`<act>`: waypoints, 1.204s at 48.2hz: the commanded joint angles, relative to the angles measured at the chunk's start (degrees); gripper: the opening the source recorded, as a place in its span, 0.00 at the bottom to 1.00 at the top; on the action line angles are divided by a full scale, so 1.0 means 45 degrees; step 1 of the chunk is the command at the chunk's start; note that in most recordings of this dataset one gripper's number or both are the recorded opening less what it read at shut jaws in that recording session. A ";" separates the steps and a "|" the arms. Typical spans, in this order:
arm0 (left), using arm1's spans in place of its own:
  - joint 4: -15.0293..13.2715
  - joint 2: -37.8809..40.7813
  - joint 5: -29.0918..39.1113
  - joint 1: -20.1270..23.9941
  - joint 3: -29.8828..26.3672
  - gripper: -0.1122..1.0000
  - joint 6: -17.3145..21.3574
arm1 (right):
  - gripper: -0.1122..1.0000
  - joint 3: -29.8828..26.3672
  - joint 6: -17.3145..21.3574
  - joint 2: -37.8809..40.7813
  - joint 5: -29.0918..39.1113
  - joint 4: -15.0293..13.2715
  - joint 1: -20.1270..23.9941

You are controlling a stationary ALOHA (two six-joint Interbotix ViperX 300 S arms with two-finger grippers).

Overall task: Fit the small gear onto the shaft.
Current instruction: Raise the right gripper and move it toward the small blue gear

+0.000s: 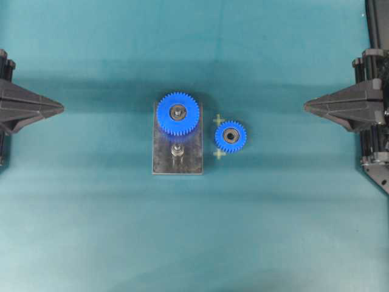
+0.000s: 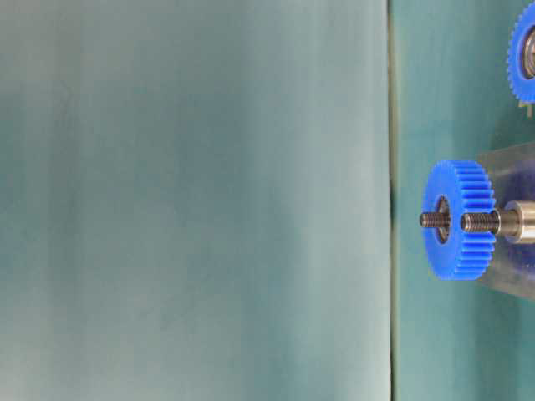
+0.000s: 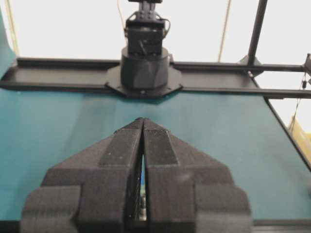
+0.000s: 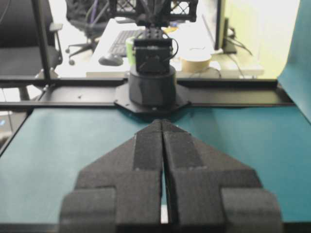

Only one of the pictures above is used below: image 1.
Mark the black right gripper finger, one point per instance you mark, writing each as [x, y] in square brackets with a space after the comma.
[352, 119]
[368, 90]

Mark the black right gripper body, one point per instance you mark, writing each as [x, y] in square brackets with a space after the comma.
[374, 140]

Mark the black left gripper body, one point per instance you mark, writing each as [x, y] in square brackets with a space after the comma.
[7, 68]

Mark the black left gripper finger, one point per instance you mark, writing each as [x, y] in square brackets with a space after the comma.
[16, 97]
[17, 115]

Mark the small blue gear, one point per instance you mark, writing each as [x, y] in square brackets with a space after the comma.
[230, 136]

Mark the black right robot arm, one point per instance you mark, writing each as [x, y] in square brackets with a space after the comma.
[363, 107]

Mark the large blue gear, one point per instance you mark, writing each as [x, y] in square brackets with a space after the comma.
[182, 127]

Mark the steel shaft under large gear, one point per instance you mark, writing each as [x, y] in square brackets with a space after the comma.
[178, 112]

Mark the steel shaft for small gear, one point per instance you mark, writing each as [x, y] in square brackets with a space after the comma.
[177, 152]

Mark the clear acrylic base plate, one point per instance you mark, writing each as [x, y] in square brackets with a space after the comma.
[192, 163]

